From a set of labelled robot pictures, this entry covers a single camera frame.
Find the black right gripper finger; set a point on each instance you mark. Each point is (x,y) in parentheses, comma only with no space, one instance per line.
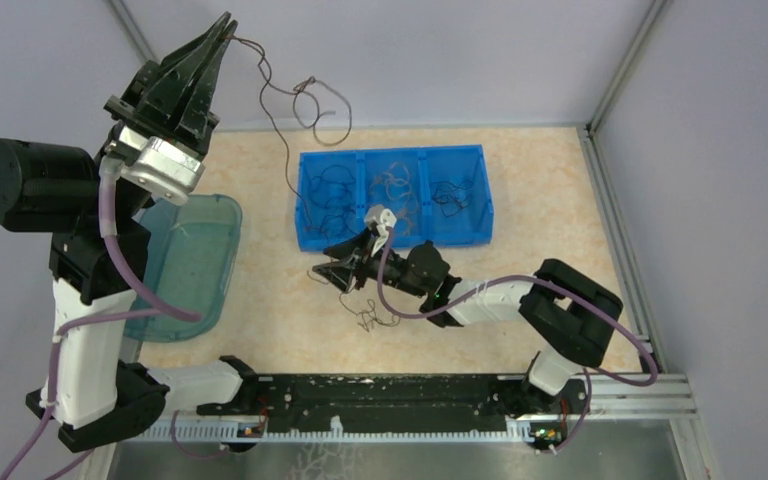
(359,244)
(346,276)

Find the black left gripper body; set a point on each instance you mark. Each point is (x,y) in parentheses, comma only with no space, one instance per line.
(129,117)

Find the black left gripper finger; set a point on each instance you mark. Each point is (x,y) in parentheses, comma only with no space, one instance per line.
(199,69)
(159,97)

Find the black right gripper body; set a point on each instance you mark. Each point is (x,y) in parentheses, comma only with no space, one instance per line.
(369,265)

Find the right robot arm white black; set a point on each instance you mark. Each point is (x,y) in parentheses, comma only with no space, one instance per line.
(570,311)

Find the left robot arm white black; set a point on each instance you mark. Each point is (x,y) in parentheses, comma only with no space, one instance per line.
(98,257)

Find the blue plastic divided bin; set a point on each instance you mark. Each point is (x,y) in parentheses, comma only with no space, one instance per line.
(438,193)

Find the teal translucent plastic basin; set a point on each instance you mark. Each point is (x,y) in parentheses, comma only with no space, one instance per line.
(191,257)

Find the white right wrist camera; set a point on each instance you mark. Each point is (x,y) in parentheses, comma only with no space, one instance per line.
(381,221)

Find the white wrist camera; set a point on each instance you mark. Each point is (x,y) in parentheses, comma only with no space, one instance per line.
(381,221)
(160,167)

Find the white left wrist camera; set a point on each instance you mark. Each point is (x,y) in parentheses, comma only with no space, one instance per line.
(160,167)

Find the aluminium frame post left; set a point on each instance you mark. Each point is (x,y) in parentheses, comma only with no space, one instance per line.
(132,26)

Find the aluminium frame post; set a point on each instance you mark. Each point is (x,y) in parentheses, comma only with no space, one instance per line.
(653,15)
(132,26)

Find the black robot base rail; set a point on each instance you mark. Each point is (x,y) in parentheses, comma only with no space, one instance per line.
(456,408)

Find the aluminium frame post right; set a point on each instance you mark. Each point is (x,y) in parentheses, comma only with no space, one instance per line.
(653,15)

